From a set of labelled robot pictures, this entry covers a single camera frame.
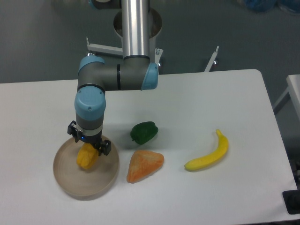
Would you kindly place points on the green bell pepper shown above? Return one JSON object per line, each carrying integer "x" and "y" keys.
{"x": 143, "y": 132}

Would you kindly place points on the black device at table edge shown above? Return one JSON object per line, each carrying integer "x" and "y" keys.
{"x": 292, "y": 201}

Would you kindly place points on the yellow banana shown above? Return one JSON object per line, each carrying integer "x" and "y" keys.
{"x": 212, "y": 158}

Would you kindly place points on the beige round plate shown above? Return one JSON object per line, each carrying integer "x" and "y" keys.
{"x": 78, "y": 182}

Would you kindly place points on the yellow bell pepper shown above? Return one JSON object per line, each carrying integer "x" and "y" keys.
{"x": 86, "y": 156}

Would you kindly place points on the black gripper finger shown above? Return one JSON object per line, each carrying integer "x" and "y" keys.
{"x": 72, "y": 130}
{"x": 103, "y": 147}

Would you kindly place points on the orange triangular bread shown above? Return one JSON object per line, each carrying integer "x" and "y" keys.
{"x": 142, "y": 164}

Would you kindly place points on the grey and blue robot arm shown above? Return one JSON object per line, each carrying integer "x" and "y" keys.
{"x": 137, "y": 72}

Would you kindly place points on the white side table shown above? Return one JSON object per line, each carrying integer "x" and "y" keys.
{"x": 287, "y": 113}

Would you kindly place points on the blue plastic bag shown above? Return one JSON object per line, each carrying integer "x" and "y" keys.
{"x": 261, "y": 6}

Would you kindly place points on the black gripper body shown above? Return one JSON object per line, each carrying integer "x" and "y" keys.
{"x": 93, "y": 137}

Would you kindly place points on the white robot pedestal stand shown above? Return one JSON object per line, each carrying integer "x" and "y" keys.
{"x": 156, "y": 53}

